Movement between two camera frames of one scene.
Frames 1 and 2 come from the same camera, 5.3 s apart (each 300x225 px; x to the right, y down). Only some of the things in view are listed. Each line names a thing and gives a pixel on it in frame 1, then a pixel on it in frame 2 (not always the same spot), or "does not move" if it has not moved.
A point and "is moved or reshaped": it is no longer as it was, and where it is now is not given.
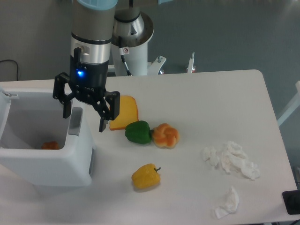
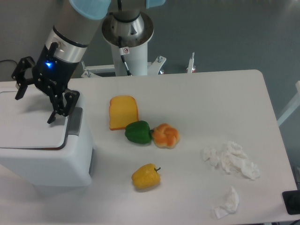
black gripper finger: x=60 y=93 -> x=18 y=74
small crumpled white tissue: x=230 y=205 does not move
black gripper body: x=88 y=80 -> x=51 y=73
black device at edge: x=291 y=201 does not move
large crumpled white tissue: x=234 y=159 does not move
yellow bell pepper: x=146 y=176 does not move
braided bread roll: x=165 y=136 does not move
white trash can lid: x=5 y=98 is moved or reshaped
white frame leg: x=190 y=67 does not move
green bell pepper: x=138 y=131 does not move
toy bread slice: x=128 y=113 does not move
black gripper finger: x=108 y=108 -> x=63 y=104
